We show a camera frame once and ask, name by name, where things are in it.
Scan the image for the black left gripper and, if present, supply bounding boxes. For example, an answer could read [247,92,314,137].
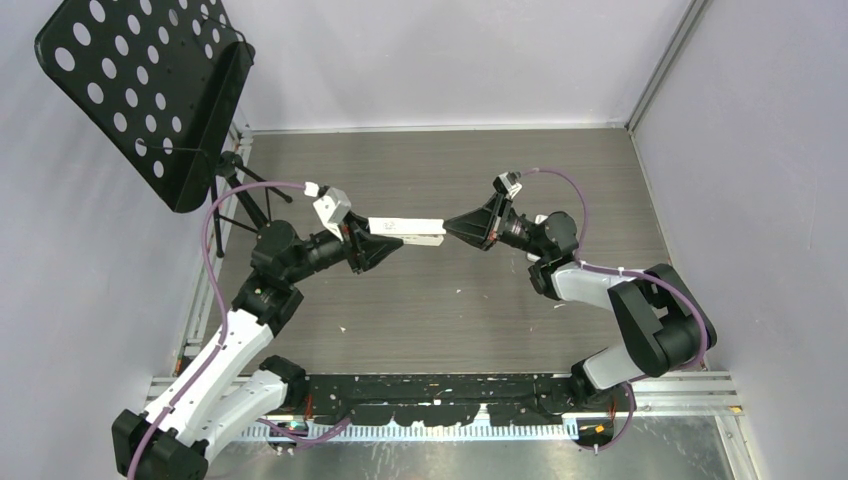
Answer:
[285,211,401,285]

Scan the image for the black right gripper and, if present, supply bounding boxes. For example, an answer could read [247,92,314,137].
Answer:
[443,193,550,260]

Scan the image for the white remote control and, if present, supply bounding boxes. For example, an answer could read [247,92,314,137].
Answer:
[368,217,446,247]
[526,214,548,263]

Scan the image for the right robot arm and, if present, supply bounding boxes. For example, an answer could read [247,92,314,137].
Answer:
[444,193,716,411]

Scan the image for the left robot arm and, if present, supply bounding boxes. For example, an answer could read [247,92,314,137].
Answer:
[112,213,404,479]

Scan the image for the black music stand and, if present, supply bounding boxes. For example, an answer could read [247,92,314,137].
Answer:
[34,0,294,260]

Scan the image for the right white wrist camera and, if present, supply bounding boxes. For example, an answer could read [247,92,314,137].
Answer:
[493,171,523,200]

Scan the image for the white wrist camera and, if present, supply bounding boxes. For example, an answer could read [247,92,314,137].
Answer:
[493,171,523,200]
[304,182,351,240]

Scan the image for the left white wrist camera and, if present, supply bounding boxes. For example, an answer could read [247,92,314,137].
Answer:
[304,182,351,240]

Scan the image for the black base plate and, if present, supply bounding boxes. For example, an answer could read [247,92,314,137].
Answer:
[243,372,637,429]

